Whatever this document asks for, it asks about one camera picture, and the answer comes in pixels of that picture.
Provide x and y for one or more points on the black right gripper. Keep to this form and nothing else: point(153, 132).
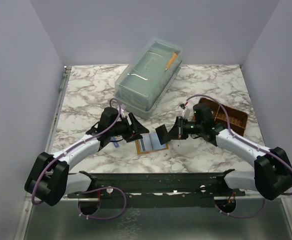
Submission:
point(178, 131)

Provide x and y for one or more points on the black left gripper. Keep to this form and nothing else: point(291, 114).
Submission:
point(134, 129)

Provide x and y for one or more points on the silver credit card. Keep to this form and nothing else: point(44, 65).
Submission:
point(145, 144)

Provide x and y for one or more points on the black credit card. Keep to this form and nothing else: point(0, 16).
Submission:
point(162, 134)

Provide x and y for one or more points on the tan card holder wallet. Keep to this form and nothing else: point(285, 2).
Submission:
point(156, 146)

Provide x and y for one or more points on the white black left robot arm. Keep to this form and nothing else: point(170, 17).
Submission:
point(50, 178)

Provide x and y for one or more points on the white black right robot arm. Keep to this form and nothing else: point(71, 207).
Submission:
point(272, 174)

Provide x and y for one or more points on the blue red screwdriver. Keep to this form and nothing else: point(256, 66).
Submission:
point(114, 141)

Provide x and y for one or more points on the clear plastic storage box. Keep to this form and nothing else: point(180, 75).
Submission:
point(143, 83)

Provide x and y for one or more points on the orange utility knife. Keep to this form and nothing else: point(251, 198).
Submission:
point(170, 62)

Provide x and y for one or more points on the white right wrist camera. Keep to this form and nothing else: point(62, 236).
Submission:
point(185, 111)

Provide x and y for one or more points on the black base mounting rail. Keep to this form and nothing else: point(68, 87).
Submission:
point(167, 190)

